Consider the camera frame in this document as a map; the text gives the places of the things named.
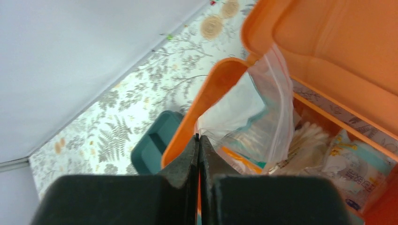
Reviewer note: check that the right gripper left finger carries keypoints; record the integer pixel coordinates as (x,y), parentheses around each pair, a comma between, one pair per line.
(169,197)

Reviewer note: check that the orange medicine box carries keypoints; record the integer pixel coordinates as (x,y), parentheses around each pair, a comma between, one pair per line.
(345,50)

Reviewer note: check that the colourful plaster box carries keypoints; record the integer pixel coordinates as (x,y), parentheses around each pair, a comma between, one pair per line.
(242,164)

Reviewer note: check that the blue white medicine packet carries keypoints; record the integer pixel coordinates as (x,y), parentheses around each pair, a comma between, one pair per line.
(356,169)

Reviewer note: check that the cotton swab bundle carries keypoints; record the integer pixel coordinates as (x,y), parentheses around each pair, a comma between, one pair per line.
(307,148)

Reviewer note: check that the clear gauze packet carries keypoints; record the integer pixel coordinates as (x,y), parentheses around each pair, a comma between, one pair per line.
(255,117)

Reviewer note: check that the teal divided tray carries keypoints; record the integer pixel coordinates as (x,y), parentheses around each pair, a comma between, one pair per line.
(146,155)

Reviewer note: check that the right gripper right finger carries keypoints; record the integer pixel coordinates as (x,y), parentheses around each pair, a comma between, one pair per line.
(229,198)

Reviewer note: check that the floral table mat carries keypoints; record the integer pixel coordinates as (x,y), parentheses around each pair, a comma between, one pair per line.
(101,139)

